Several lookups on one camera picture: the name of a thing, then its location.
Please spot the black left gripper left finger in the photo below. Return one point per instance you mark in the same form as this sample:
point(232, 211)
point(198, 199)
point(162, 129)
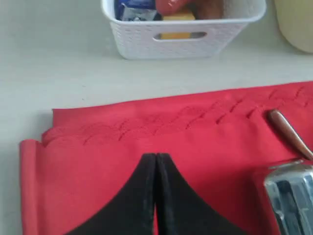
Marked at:
point(131, 211)

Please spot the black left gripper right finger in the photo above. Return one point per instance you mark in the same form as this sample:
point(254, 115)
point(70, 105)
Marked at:
point(179, 209)

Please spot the shiny steel cup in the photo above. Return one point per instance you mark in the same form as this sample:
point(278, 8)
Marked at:
point(289, 188)

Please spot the brown wooden spoon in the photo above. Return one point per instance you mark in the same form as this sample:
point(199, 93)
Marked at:
point(285, 129)

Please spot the yellow cheese wedge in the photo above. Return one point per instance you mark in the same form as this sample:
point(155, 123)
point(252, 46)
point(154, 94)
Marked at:
point(183, 15)

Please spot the blue white milk carton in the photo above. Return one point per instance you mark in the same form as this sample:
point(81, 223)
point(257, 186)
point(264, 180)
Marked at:
point(136, 10)

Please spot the fried chicken nugget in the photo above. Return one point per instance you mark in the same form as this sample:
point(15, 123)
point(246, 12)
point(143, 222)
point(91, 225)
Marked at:
point(209, 9)

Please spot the red sausage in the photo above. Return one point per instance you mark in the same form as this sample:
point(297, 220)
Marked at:
point(167, 7)

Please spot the red scalloped table cloth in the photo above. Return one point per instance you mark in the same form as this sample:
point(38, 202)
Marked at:
point(221, 142)

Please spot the white perforated plastic basket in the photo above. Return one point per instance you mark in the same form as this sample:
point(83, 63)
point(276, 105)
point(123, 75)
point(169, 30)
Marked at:
point(182, 39)

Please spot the cream plastic bin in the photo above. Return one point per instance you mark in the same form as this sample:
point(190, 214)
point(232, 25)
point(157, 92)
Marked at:
point(295, 21)

